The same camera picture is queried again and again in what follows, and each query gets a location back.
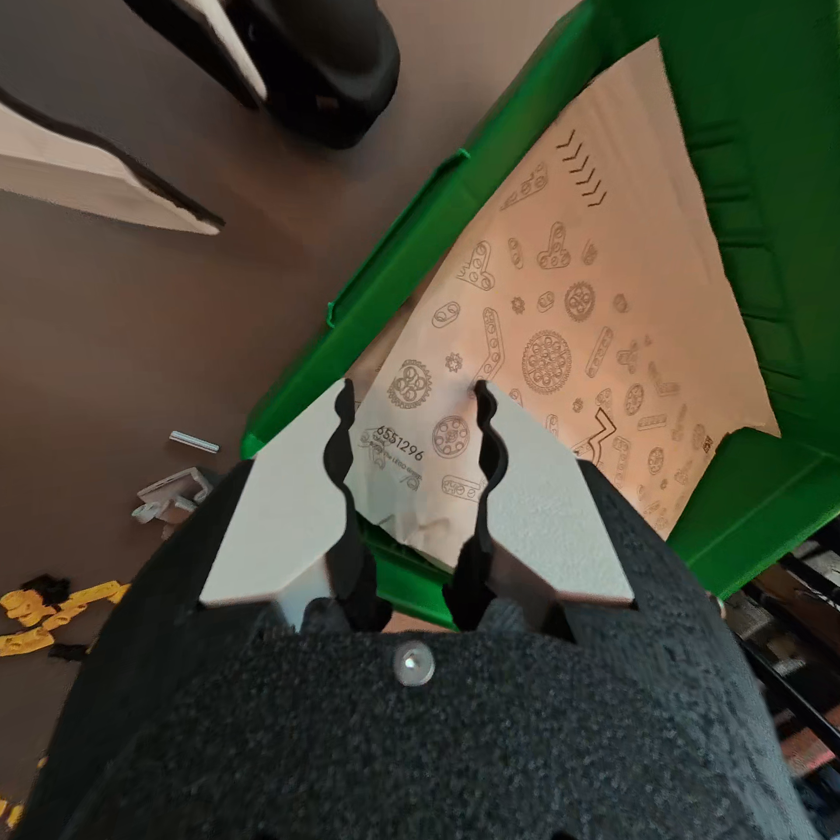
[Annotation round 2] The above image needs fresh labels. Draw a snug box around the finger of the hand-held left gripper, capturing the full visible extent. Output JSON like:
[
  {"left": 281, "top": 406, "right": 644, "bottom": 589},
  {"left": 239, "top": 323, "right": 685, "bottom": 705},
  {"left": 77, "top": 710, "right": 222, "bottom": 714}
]
[
  {"left": 0, "top": 84, "right": 226, "bottom": 236},
  {"left": 123, "top": 0, "right": 270, "bottom": 110}
]

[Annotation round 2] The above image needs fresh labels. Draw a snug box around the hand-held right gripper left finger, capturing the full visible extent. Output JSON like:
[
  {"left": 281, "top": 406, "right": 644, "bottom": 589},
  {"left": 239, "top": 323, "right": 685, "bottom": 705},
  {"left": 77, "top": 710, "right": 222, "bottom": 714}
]
[{"left": 199, "top": 377, "right": 395, "bottom": 634}]

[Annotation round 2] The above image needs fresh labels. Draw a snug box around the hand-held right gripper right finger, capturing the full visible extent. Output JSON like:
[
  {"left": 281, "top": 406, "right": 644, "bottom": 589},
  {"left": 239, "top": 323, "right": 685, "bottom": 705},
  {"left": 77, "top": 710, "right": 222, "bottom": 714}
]
[{"left": 443, "top": 379, "right": 636, "bottom": 632}]

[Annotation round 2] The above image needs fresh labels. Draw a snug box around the brown printed paper bag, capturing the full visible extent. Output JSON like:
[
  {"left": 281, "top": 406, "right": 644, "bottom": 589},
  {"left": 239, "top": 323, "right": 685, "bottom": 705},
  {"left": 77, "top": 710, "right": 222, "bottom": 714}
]
[{"left": 344, "top": 36, "right": 782, "bottom": 572}]

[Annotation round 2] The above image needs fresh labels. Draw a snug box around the green plastic bin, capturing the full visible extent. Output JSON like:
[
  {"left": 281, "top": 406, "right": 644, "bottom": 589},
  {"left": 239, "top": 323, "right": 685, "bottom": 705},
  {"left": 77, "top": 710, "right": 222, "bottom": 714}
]
[{"left": 239, "top": 0, "right": 840, "bottom": 632}]

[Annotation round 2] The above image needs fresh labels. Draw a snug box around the pile of yellow lego pieces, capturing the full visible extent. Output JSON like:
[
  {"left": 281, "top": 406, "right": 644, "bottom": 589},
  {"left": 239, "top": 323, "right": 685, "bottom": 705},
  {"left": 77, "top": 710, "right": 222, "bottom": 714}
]
[{"left": 0, "top": 577, "right": 132, "bottom": 658}]

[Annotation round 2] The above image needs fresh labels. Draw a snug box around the light grey lego bracket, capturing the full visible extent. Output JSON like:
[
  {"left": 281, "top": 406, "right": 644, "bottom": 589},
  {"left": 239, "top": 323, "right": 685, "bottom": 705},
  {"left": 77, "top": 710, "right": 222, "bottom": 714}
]
[{"left": 130, "top": 465, "right": 215, "bottom": 526}]

